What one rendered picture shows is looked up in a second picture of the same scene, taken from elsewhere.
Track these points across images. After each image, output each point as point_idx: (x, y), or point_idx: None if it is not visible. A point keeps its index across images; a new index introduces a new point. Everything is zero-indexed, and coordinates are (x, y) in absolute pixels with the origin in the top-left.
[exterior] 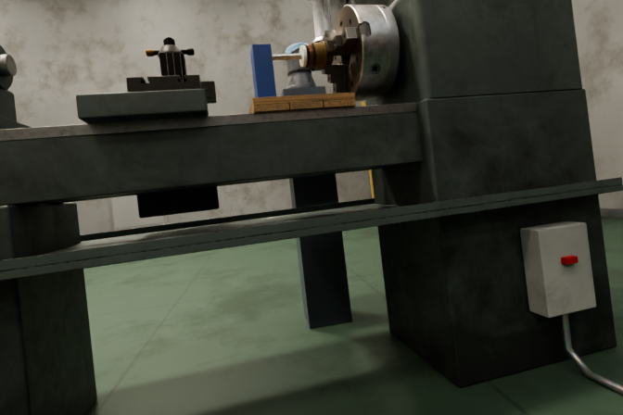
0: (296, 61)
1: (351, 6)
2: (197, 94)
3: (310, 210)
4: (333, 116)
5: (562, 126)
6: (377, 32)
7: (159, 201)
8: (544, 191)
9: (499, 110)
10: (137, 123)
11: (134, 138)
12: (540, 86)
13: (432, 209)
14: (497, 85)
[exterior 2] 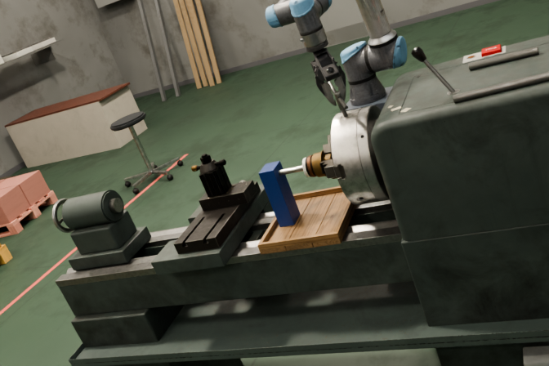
0: (350, 73)
1: (330, 140)
2: (216, 257)
3: None
4: (324, 250)
5: None
6: (352, 174)
7: None
8: (527, 334)
9: (488, 247)
10: None
11: (193, 273)
12: (545, 218)
13: (403, 344)
14: (484, 223)
